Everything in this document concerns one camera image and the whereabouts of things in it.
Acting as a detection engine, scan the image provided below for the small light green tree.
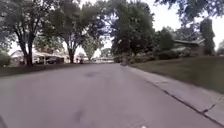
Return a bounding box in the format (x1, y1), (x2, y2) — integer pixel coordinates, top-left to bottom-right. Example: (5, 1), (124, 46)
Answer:
(81, 34), (102, 62)

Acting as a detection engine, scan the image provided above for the large dark tree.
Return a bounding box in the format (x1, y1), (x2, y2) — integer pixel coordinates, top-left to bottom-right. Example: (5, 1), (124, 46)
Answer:
(105, 0), (156, 65)

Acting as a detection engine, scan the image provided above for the grey asphalt road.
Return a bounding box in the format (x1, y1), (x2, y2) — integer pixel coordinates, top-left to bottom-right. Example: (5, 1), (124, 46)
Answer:
(0, 62), (224, 128)

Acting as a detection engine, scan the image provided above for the broad leafy tree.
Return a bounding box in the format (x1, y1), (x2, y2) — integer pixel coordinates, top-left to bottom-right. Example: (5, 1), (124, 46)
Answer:
(42, 0), (108, 65)

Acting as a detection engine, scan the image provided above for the row of bushes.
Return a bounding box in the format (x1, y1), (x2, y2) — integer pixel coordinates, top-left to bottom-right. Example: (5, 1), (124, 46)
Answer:
(114, 46), (201, 66)

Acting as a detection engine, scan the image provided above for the round dark tree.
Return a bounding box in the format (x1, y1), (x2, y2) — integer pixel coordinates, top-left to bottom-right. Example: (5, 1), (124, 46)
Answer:
(157, 26), (175, 60)

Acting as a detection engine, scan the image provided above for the low house with carport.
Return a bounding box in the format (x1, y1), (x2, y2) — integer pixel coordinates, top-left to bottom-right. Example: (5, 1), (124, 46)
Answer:
(9, 49), (70, 66)

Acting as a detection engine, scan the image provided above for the low brown house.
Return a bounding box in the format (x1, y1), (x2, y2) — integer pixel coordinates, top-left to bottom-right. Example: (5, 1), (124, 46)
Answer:
(171, 39), (206, 56)

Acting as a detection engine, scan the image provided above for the grass lawn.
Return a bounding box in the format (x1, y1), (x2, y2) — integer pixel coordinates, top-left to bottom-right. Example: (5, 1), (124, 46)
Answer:
(129, 55), (224, 95)

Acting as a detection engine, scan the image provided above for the pale concrete gutter strip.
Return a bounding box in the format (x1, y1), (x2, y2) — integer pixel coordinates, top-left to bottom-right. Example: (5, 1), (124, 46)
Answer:
(125, 65), (224, 126)

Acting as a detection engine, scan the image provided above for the forked trunk tree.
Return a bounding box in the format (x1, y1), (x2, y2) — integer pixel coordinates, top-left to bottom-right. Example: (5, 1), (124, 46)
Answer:
(0, 0), (58, 67)

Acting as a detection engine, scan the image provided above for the shaded grass verge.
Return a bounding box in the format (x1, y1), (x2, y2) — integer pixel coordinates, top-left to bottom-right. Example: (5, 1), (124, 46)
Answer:
(0, 63), (85, 79)

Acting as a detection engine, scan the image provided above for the overhanging tree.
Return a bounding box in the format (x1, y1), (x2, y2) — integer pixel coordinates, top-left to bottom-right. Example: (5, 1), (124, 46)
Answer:
(155, 0), (224, 25)

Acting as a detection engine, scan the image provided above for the tall narrow evergreen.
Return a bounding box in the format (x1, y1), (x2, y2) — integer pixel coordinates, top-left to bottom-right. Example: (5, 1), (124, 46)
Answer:
(199, 17), (216, 56)

